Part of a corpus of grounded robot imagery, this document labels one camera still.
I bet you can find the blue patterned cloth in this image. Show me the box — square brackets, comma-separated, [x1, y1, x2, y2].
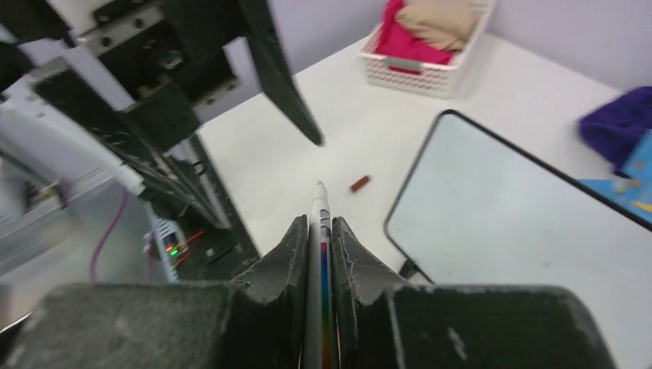
[580, 142, 651, 223]

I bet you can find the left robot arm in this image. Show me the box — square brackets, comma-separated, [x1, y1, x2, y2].
[1, 1, 324, 228]

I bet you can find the white plastic basket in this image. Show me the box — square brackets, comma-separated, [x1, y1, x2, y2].
[359, 1, 497, 99]

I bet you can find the whiteboard with black frame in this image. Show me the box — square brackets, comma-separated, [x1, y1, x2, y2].
[384, 110, 651, 368]

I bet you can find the purple cloth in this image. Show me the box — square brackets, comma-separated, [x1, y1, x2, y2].
[578, 86, 651, 177]

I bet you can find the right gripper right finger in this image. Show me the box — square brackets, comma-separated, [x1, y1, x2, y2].
[331, 217, 615, 368]

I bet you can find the brown marker cap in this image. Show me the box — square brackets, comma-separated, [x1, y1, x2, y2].
[349, 175, 371, 193]

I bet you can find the beige folded cloth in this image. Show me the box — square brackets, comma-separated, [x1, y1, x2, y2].
[394, 0, 482, 52]

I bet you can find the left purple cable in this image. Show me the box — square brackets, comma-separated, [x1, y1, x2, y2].
[88, 188, 129, 284]

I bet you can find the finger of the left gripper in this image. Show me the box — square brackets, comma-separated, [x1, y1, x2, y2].
[238, 0, 325, 146]
[96, 121, 228, 228]

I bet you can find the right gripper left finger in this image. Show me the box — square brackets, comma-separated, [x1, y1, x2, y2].
[1, 216, 308, 368]

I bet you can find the marker pen white barrel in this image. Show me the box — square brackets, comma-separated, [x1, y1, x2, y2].
[301, 181, 340, 368]

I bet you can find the pink cloth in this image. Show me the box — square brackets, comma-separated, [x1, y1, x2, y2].
[374, 0, 454, 65]

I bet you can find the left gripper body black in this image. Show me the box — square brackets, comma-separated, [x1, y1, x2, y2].
[34, 1, 244, 153]

